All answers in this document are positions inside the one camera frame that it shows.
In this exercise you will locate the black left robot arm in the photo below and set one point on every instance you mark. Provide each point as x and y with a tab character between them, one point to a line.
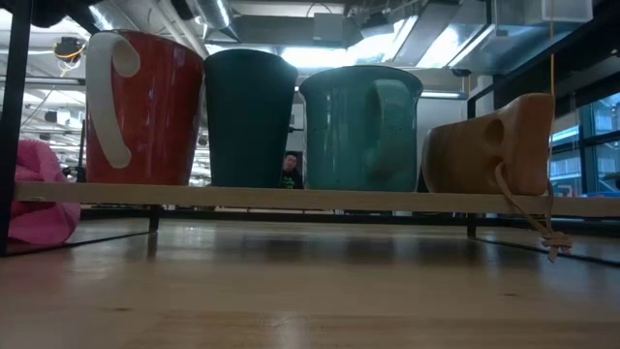
58	12

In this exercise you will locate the round silver ceiling duct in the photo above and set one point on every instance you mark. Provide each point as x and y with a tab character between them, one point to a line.
215	14

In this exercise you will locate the black aluminium table frame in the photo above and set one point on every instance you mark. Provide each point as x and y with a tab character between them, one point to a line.
387	218

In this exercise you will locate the teal ceramic mug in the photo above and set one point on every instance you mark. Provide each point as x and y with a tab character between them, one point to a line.
349	131

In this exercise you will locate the rectangular silver ceiling duct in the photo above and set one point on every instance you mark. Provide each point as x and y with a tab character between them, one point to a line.
484	48

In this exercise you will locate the grey ceiling box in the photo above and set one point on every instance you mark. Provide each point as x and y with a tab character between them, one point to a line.
328	26

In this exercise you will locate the pink cloth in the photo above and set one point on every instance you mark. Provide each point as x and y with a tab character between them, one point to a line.
43	223

